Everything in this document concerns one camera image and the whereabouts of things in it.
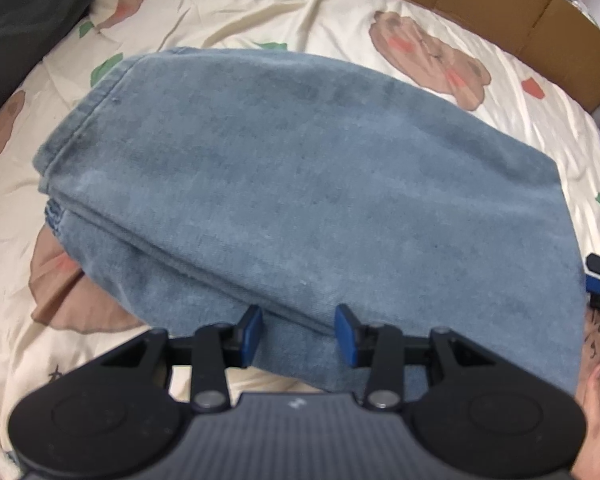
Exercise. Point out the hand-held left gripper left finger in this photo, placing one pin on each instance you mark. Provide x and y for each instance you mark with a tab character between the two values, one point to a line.
254	332

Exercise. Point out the dark grey duvet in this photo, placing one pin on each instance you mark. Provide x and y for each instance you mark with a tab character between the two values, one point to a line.
20	20

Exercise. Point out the person's bare foot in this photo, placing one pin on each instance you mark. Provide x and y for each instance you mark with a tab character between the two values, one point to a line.
592	420

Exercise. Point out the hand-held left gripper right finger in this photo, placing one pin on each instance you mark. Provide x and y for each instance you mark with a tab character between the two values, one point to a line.
344	335

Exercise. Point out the light blue denim pants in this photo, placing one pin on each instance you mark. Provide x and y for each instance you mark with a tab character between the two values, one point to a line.
305	185

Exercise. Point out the brown cardboard sheet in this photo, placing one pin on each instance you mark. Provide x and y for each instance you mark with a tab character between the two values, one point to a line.
480	0

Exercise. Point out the bear printed cream bedsheet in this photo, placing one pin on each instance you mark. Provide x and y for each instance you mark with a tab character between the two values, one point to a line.
330	25

